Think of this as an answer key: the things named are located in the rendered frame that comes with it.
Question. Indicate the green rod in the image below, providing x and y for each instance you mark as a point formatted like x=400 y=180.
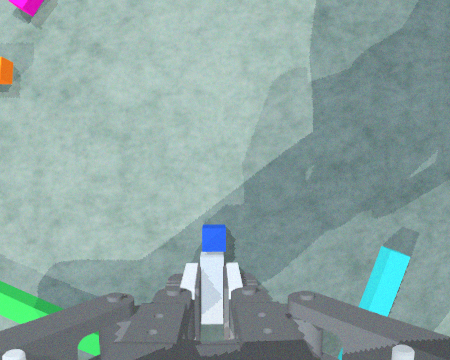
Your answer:
x=22 y=307

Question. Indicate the magenta block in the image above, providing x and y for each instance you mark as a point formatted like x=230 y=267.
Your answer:
x=29 y=6

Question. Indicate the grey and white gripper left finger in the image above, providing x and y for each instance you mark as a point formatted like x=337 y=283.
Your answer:
x=155 y=331

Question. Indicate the turquoise rod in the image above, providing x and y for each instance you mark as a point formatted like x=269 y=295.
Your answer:
x=384 y=281

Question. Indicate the small blue block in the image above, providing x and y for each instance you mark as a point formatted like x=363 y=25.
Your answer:
x=213 y=238

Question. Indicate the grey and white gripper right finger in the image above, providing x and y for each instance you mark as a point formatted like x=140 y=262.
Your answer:
x=265 y=332

